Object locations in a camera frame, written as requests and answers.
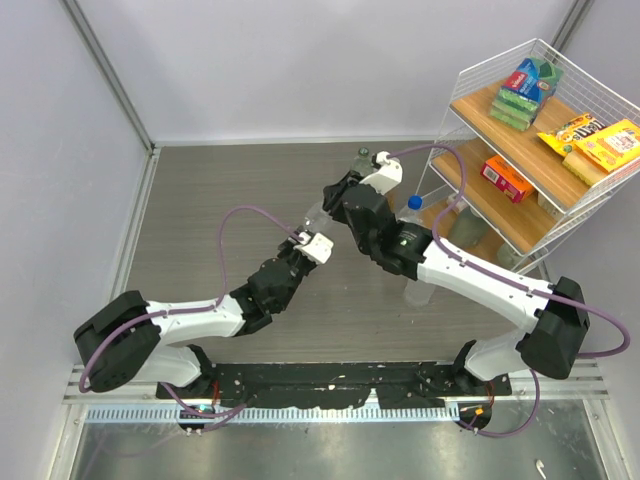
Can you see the yellow candy bag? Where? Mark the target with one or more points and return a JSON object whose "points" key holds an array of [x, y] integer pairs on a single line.
{"points": [[562, 140]]}

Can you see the blue label water bottle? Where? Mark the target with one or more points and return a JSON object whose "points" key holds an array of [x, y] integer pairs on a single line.
{"points": [[410, 216]]}

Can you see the clear glass on shelf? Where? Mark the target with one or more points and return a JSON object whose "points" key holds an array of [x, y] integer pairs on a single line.
{"points": [[507, 257]]}

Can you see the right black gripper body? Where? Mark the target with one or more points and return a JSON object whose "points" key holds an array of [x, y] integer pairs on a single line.
{"points": [[334, 206]]}

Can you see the green sponge pack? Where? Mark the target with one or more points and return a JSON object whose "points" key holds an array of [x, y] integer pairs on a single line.
{"points": [[525, 92]]}

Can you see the dark blue bottle cap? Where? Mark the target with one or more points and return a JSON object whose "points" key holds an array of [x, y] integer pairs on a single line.
{"points": [[415, 202]]}

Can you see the yellow sponge pack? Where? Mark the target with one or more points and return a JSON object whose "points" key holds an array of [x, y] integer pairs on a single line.
{"points": [[596, 156]]}

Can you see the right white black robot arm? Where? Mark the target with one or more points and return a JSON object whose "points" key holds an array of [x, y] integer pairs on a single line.
{"points": [[549, 328]]}

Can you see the white slotted cable duct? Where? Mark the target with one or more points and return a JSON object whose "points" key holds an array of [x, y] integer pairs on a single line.
{"points": [[170, 413]]}

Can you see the orange red box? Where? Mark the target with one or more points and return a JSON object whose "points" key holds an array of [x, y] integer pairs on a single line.
{"points": [[506, 179]]}

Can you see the clear plastic bottle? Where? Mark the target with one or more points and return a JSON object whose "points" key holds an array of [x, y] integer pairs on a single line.
{"points": [[318, 221]]}

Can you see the white wire shelf rack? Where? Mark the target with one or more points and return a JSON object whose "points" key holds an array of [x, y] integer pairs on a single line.
{"points": [[562, 202]]}

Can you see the green grey cup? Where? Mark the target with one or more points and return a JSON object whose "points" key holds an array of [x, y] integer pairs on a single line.
{"points": [[468, 229]]}

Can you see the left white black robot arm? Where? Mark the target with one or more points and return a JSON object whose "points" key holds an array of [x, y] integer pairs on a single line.
{"points": [[134, 339]]}

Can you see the clear bottle blue cap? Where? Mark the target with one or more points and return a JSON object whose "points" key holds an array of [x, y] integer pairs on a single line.
{"points": [[417, 293]]}

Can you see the green cap glass bottle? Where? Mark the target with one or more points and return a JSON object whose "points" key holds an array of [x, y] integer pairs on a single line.
{"points": [[363, 164]]}

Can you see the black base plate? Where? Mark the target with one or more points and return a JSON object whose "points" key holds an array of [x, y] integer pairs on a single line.
{"points": [[336, 385]]}

